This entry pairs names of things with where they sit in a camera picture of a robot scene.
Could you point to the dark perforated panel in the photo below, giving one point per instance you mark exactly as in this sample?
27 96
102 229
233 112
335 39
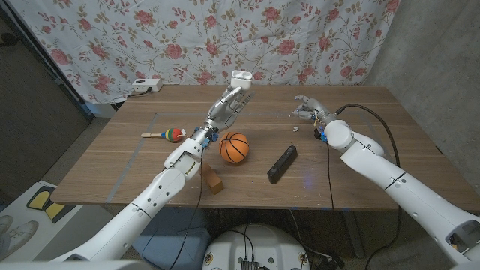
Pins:
37 112

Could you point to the white shoe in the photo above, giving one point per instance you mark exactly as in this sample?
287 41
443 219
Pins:
4 224
20 234

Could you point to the colourful wooden maraca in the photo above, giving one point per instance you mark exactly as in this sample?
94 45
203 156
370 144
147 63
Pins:
172 135

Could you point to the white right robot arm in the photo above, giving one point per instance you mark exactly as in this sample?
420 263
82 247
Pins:
405 180

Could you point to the black TV remote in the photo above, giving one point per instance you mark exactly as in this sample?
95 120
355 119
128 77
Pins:
282 165

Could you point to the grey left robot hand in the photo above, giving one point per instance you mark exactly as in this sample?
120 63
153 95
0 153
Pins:
225 110

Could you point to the white power strip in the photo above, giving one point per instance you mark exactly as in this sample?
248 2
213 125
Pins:
147 85

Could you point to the black power adapter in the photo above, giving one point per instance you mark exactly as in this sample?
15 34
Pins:
332 263

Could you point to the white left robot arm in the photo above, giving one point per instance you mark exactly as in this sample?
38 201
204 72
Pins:
150 198

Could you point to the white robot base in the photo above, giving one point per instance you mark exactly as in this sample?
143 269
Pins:
258 243

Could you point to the white AirPods case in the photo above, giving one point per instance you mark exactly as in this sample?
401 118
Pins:
241 79

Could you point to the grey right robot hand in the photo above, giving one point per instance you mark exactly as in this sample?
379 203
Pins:
315 109

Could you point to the floral cloth backdrop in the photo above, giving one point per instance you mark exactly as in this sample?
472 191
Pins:
150 37

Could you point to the grey table leg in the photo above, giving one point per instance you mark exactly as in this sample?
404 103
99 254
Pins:
354 232

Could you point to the orange-brown wooden block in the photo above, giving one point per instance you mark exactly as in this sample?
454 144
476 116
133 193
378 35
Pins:
213 182

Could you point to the orange basketball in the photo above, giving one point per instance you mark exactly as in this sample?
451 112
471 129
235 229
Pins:
234 147

